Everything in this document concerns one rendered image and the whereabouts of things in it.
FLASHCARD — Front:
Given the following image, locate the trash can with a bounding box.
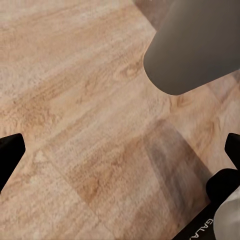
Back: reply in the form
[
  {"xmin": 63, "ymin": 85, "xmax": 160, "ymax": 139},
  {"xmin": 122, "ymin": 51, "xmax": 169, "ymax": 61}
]
[{"xmin": 143, "ymin": 0, "xmax": 240, "ymax": 96}]

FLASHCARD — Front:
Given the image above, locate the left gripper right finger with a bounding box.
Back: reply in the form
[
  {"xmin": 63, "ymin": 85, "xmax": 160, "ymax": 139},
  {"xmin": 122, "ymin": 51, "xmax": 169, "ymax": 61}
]
[{"xmin": 224, "ymin": 132, "xmax": 240, "ymax": 172}]

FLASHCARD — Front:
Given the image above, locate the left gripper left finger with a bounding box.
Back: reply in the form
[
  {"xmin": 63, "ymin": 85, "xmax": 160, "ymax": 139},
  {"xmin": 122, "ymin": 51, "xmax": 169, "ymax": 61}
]
[{"xmin": 0, "ymin": 132, "xmax": 26, "ymax": 192}]

